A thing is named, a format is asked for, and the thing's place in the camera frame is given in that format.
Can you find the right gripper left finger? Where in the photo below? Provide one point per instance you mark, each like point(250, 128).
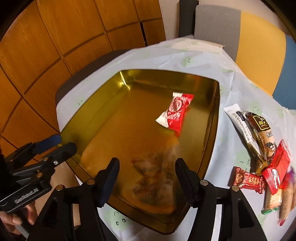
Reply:
point(104, 182)

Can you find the white gold sachet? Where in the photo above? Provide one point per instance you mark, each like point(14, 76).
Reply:
point(239, 119)

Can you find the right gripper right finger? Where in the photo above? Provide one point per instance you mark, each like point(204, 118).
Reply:
point(189, 182)

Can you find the green yellow cracker packet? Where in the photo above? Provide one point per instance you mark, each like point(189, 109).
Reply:
point(271, 202)

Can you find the large red snack packet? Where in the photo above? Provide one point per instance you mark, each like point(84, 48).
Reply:
point(274, 174)

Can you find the red white candy wrapper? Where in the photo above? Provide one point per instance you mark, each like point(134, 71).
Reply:
point(173, 117)

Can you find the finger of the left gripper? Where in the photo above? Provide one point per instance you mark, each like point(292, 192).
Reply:
point(47, 142)
point(47, 163)

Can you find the grey yellow blue chair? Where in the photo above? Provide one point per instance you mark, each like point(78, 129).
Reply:
point(264, 53)

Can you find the person's left hand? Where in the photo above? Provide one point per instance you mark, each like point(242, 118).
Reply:
point(10, 221)

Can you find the gold metal tin box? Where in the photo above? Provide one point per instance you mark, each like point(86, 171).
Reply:
point(115, 116)

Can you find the wooden panel cabinet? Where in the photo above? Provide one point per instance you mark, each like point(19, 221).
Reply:
point(48, 42)

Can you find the light blue smiley tablecloth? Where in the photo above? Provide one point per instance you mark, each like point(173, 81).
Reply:
point(186, 56)

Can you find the brown roll red-end packet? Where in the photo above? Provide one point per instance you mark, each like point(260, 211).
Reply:
point(286, 203)

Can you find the purple snack packet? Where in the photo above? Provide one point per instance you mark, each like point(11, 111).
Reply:
point(291, 175)

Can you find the small dark red candy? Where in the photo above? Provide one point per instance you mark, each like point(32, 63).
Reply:
point(246, 180)

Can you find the brown gold coffee packet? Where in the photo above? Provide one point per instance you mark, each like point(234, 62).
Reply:
point(263, 133)

